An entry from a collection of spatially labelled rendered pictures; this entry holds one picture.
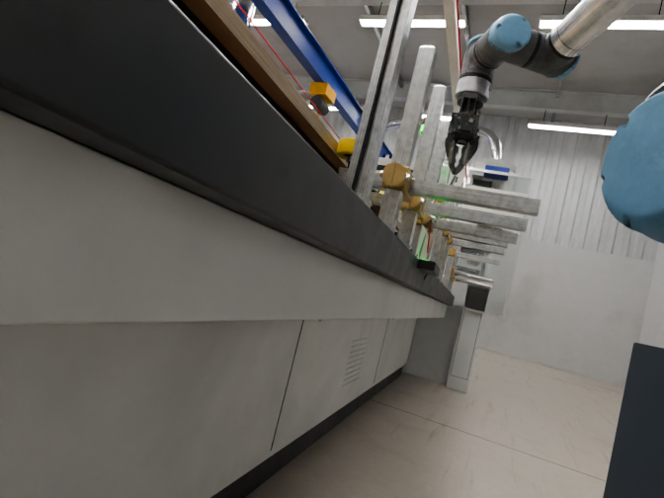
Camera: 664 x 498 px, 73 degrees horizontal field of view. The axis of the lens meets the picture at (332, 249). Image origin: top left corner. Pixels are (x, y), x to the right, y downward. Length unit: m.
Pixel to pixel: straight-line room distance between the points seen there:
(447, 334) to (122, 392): 3.35
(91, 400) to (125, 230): 0.37
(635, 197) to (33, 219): 0.53
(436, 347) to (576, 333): 6.41
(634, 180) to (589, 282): 9.57
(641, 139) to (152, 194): 0.49
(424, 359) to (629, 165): 3.40
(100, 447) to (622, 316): 9.86
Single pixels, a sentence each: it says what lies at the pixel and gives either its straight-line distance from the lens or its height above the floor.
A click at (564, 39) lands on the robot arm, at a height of 1.26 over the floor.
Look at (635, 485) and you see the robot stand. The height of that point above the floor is 0.43.
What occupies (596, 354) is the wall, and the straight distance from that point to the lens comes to 10.12.
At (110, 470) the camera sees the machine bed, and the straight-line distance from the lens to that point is 0.75.
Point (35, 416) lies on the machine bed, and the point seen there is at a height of 0.36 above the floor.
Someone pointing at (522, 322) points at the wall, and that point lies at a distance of 9.99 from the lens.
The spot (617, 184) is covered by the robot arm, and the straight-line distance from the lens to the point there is 0.60.
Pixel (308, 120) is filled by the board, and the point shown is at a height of 0.88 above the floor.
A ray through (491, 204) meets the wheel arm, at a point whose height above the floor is 0.82.
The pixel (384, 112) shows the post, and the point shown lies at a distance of 0.75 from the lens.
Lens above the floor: 0.58
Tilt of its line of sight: 4 degrees up
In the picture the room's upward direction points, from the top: 14 degrees clockwise
